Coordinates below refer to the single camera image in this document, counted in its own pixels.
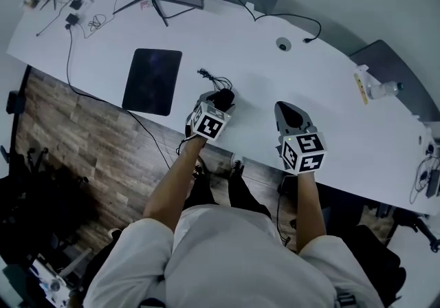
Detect black chair base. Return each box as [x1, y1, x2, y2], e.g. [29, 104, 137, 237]
[390, 208, 440, 253]

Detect black monitor stand legs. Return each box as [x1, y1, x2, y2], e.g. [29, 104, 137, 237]
[112, 0, 197, 28]

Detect black mouse cable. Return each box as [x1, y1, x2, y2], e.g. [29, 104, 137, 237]
[197, 68, 234, 91]

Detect clear plastic water bottle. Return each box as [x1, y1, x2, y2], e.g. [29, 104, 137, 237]
[365, 80, 404, 100]

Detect tangled thin black cable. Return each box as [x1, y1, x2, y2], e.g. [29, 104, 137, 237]
[87, 12, 116, 33]

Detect round desk cable grommet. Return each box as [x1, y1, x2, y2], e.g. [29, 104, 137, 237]
[275, 36, 294, 53]

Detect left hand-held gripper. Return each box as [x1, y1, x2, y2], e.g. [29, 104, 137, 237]
[185, 91, 237, 143]

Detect person's white shirt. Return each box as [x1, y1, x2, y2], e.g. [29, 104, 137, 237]
[83, 204, 386, 308]

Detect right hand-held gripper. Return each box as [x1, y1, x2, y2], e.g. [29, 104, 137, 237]
[274, 100, 327, 175]

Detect black mouse pad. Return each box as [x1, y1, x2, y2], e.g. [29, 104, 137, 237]
[121, 47, 184, 117]

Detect person's left forearm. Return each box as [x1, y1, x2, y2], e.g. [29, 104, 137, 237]
[142, 134, 209, 233]

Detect grey power adapter with cables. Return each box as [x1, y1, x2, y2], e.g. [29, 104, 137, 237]
[408, 143, 440, 205]

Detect long black loose cable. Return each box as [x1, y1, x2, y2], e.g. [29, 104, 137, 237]
[204, 0, 322, 43]

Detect yellow ruler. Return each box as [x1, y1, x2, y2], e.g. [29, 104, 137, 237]
[353, 72, 370, 106]

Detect person's black trousers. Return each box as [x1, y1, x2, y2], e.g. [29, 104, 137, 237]
[184, 168, 273, 219]

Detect black office chair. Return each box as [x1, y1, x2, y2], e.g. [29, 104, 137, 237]
[0, 144, 93, 268]

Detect person's right forearm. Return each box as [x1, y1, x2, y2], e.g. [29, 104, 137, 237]
[294, 169, 327, 254]

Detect black wall box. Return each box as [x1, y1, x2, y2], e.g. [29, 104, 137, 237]
[5, 90, 25, 115]

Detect black padded chair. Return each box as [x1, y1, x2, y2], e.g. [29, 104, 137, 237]
[353, 223, 408, 301]

